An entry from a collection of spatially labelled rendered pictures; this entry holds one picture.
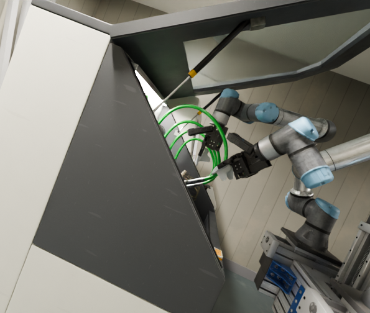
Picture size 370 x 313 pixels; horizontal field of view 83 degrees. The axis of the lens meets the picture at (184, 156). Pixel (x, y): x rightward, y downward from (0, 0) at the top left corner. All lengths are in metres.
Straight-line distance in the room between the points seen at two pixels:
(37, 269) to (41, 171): 0.31
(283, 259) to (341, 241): 2.07
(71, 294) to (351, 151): 0.96
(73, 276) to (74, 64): 0.64
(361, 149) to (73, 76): 0.89
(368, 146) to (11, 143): 1.08
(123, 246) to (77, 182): 0.24
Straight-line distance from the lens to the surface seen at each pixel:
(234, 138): 0.75
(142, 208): 0.64
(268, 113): 0.86
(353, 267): 1.18
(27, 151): 0.81
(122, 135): 0.64
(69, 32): 0.80
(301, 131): 0.66
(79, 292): 0.83
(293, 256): 1.26
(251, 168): 0.72
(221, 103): 0.94
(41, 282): 0.88
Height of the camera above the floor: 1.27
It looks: 4 degrees down
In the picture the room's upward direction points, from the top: 23 degrees clockwise
